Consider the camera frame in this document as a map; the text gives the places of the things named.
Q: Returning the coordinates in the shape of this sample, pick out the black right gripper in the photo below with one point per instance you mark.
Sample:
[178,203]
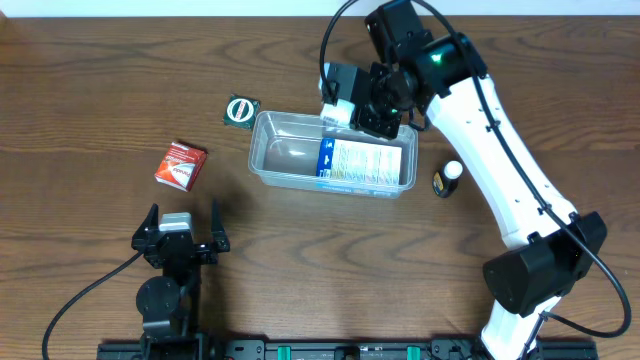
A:
[378,120]

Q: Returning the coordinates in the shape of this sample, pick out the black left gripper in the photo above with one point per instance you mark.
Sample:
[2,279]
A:
[179,245]

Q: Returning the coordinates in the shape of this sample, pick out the blue medicine box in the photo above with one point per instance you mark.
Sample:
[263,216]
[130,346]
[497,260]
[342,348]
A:
[359,162]

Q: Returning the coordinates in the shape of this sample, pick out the small dark bottle white cap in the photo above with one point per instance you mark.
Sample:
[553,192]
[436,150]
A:
[445,180]

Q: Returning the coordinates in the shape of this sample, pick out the white green medicine box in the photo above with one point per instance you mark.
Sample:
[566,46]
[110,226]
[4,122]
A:
[339,114]

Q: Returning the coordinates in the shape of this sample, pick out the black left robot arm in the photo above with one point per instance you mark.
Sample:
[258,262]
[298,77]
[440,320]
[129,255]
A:
[169,303]

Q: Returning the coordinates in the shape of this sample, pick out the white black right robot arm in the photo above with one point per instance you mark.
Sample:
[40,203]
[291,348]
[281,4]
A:
[550,245]

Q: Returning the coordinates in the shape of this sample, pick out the clear plastic container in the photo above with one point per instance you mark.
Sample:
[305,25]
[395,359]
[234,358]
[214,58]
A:
[285,147]

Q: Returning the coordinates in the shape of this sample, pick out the red Panadol box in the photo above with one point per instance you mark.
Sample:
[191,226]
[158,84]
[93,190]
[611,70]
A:
[180,166]

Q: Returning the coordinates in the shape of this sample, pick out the green square box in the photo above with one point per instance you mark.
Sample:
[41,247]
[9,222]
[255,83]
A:
[241,112]

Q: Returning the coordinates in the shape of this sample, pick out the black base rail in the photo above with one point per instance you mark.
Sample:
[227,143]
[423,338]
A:
[442,349]

